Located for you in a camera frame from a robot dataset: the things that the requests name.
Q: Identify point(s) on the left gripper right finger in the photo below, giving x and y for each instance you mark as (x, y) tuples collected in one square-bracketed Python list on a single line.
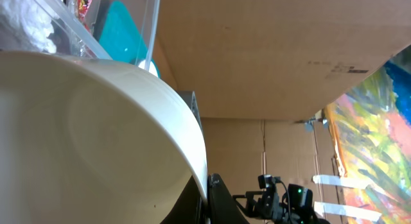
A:
[(222, 208)]

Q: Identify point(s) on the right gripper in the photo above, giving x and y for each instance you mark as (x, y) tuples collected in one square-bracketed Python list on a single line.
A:
[(263, 204)]

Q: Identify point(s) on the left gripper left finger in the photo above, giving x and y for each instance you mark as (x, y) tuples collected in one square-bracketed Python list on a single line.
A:
[(188, 207)]

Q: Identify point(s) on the grey dishwasher rack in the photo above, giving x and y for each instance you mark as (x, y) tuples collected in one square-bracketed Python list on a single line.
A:
[(191, 101)]

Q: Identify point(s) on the white bowl with food scraps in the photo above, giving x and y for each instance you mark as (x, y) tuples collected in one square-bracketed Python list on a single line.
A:
[(93, 141)]

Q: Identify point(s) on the red snack wrapper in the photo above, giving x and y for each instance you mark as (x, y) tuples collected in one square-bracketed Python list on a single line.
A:
[(82, 7)]

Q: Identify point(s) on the white napkin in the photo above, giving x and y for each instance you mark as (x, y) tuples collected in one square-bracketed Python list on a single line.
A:
[(27, 24)]

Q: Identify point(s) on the large white plate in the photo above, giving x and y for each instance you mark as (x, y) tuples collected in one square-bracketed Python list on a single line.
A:
[(151, 68)]

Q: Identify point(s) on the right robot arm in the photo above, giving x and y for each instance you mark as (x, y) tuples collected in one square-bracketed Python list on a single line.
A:
[(297, 204)]

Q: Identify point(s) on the colourful painted poster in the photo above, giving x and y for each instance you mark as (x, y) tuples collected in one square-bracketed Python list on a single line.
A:
[(370, 126)]

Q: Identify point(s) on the teal serving tray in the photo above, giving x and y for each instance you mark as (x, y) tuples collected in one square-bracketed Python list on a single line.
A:
[(119, 36)]

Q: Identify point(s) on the clear plastic bin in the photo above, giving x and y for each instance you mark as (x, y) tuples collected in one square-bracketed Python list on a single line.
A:
[(77, 38)]

